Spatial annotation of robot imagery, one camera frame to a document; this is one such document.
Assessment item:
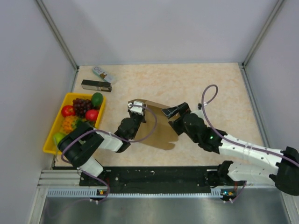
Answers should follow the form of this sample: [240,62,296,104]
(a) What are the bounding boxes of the brown cardboard paper box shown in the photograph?
[129,99,178,151]

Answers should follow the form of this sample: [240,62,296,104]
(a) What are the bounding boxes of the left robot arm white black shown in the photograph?
[57,108,145,185]

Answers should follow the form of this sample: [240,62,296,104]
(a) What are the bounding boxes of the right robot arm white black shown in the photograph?
[162,102,299,196]

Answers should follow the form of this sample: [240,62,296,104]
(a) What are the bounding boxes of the teal white snack box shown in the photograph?
[92,66,116,84]

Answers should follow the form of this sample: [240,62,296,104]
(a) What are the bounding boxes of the black rectangular box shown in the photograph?
[81,79,112,92]

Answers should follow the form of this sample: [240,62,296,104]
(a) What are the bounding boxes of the green toy lime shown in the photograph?
[91,92,103,107]

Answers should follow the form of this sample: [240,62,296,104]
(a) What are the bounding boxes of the red toy tomato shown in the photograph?
[85,109,99,122]

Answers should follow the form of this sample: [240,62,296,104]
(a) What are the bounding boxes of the purple toy grapes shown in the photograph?
[72,98,93,118]

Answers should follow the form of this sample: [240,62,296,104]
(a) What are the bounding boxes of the orange toy pineapple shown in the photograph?
[61,115,86,134]

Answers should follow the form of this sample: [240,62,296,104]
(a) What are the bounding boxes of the red toy apple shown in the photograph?
[61,105,75,117]

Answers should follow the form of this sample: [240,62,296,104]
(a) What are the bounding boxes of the green toy pear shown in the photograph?
[53,132,66,146]

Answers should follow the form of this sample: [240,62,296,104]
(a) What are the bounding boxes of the yellow plastic tray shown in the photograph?
[43,93,92,154]

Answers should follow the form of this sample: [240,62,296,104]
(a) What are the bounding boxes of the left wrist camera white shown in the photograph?
[128,100,145,116]

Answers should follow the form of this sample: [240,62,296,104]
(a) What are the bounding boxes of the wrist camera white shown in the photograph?
[192,103,205,119]
[128,100,145,116]

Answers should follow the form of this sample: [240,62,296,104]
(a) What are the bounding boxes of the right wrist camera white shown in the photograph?
[192,103,205,119]

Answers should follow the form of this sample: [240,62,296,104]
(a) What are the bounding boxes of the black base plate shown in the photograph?
[79,165,246,194]

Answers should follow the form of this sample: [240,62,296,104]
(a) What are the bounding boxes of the right frame post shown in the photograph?
[242,0,287,66]

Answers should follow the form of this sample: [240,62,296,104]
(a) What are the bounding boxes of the frame post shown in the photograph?
[35,0,79,72]
[242,0,287,66]

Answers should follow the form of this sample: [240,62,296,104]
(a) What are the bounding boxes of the grey cable duct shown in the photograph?
[47,188,235,198]

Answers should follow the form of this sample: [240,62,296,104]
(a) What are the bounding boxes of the aluminium frame rail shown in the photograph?
[37,169,292,189]

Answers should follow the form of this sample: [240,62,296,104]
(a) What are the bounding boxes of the left frame post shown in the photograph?
[35,0,79,72]

